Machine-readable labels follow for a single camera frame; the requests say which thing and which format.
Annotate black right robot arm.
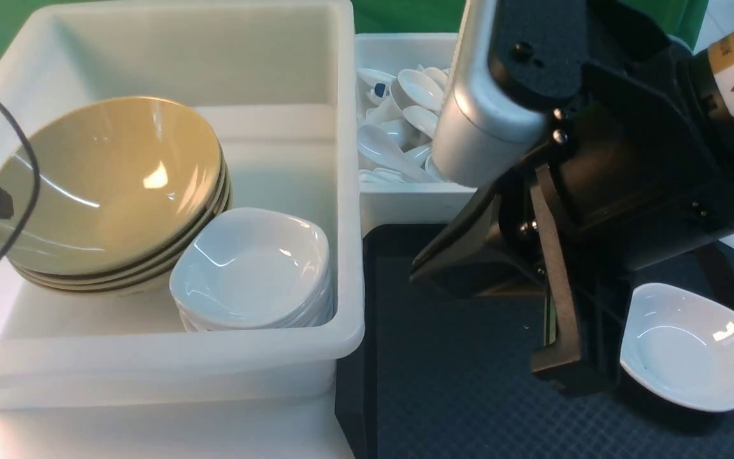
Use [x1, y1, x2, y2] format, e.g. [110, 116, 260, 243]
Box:
[410, 1, 734, 397]

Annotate black plastic tray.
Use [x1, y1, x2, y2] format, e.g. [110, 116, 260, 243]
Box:
[335, 224, 734, 458]

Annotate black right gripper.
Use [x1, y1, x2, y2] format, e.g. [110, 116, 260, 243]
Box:
[410, 57, 734, 397]

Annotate top stacked white dish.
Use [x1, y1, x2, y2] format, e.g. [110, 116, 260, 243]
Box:
[169, 207, 332, 326]

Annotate large white plastic tub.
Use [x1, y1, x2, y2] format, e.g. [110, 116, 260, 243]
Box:
[0, 1, 364, 409]

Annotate white spoon lower left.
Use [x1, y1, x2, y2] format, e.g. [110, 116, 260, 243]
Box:
[356, 124, 441, 183]

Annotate tan noodle bowl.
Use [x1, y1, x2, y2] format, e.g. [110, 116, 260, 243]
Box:
[8, 96, 224, 276]

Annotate small white plastic bin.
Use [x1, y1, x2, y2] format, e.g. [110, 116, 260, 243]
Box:
[355, 33, 475, 235]

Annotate stacked tan bowl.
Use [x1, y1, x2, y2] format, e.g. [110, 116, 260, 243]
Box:
[7, 153, 227, 284]
[10, 168, 233, 293]
[23, 185, 234, 298]

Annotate white square sauce dish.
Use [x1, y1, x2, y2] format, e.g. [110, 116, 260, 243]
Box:
[620, 282, 734, 413]

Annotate lower stacked white dishes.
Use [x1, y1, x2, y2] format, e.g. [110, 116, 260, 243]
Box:
[178, 274, 335, 332]

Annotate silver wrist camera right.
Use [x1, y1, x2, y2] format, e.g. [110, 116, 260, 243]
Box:
[432, 0, 591, 189]

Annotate white ceramic soup spoon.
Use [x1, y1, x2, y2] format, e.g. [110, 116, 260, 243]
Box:
[391, 69, 445, 113]

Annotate white spoon middle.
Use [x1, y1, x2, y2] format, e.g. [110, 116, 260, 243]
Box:
[402, 105, 439, 138]

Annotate top stacked tan bowl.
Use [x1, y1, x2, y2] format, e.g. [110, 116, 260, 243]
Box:
[7, 153, 227, 284]

